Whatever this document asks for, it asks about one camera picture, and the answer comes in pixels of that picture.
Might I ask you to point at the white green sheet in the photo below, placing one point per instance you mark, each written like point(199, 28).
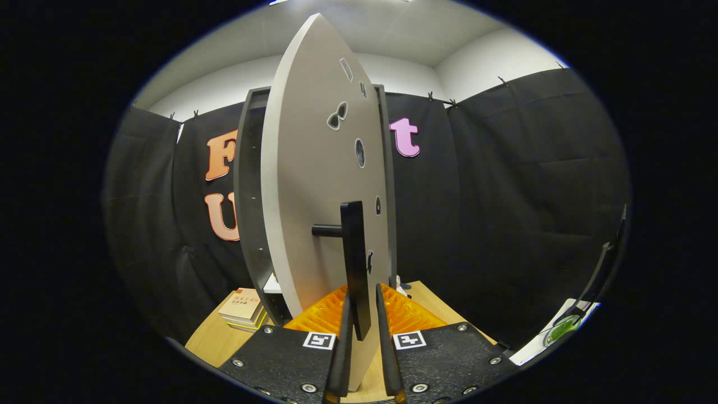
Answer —
point(538, 348)

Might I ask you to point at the black curved bar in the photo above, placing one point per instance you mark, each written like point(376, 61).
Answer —
point(597, 269)

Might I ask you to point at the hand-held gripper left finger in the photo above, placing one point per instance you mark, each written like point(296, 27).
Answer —
point(339, 365)

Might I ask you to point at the dark grey shoe cabinet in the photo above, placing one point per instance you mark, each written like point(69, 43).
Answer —
point(249, 196)

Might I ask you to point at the beige shoe cabinet door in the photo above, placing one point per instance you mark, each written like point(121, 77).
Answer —
point(308, 168)

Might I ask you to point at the beige orange book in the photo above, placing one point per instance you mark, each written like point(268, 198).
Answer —
point(241, 306)

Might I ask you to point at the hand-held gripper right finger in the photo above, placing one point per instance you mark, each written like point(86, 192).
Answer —
point(390, 365)

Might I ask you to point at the black backdrop cloth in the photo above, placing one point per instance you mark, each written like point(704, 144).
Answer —
point(505, 196)

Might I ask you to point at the yellow-edged book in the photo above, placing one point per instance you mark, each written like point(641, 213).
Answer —
point(255, 325)

